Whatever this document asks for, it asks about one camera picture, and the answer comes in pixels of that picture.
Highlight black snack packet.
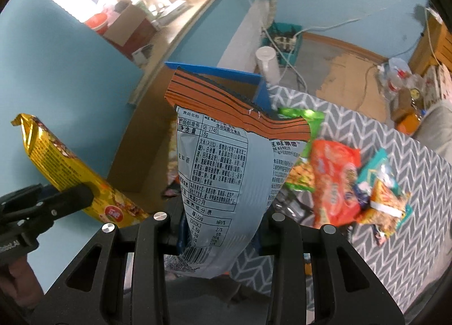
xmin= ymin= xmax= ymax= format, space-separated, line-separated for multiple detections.
xmin=273 ymin=188 xmax=314 ymax=227

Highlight green pea snack bag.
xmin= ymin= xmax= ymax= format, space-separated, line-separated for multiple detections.
xmin=277 ymin=108 xmax=325 ymax=192

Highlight gold foil snack bag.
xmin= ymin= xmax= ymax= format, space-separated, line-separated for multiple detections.
xmin=12 ymin=113 xmax=149 ymax=228

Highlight red-orange snack bag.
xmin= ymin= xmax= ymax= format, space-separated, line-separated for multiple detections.
xmin=310 ymin=140 xmax=361 ymax=229

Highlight orange white snack bag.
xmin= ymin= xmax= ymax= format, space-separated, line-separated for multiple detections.
xmin=165 ymin=69 xmax=310 ymax=278

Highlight teal cartoon snack bag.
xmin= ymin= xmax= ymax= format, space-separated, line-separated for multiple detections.
xmin=354 ymin=149 xmax=411 ymax=229

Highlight clear noodle snack bag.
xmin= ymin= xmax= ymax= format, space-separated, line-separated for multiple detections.
xmin=355 ymin=178 xmax=411 ymax=237

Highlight person's left hand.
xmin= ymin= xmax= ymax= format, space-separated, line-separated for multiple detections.
xmin=1 ymin=256 xmax=44 ymax=309

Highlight person's grey trousers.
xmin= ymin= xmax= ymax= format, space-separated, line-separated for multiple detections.
xmin=166 ymin=274 xmax=270 ymax=324

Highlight grey chevron table mat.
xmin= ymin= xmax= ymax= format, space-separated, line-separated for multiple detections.
xmin=229 ymin=82 xmax=452 ymax=313

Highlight blue cardboard box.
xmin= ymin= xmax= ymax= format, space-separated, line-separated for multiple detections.
xmin=107 ymin=62 xmax=271 ymax=200

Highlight orange juice bottle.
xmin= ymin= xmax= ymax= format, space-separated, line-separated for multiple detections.
xmin=395 ymin=110 xmax=426 ymax=136

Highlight white kettle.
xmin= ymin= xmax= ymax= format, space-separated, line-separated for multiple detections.
xmin=255 ymin=45 xmax=281 ymax=85

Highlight teal crate with power strip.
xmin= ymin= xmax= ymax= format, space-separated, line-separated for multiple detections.
xmin=261 ymin=22 xmax=303 ymax=66

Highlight clear water bottle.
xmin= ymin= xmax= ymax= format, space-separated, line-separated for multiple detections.
xmin=385 ymin=69 xmax=408 ymax=101

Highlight red bucket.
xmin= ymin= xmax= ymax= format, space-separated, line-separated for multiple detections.
xmin=84 ymin=12 xmax=108 ymax=35

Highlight brown cardboard box on sill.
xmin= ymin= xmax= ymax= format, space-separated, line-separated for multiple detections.
xmin=103 ymin=5 xmax=157 ymax=60

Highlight wooden windowsill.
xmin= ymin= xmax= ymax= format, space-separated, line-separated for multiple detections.
xmin=128 ymin=0 xmax=216 ymax=106

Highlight wooden headboard shelf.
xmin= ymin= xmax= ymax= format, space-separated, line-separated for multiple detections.
xmin=408 ymin=14 xmax=452 ymax=75

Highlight white charging cable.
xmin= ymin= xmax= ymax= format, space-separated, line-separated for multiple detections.
xmin=225 ymin=0 xmax=418 ymax=96

